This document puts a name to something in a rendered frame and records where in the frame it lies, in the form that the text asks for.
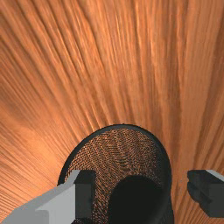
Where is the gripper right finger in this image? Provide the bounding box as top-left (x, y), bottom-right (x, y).
top-left (186, 169), bottom-right (224, 219)

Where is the dark mesh basket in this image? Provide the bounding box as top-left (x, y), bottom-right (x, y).
top-left (57, 123), bottom-right (175, 224)

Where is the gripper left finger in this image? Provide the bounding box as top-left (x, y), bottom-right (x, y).
top-left (0, 169), bottom-right (97, 224)

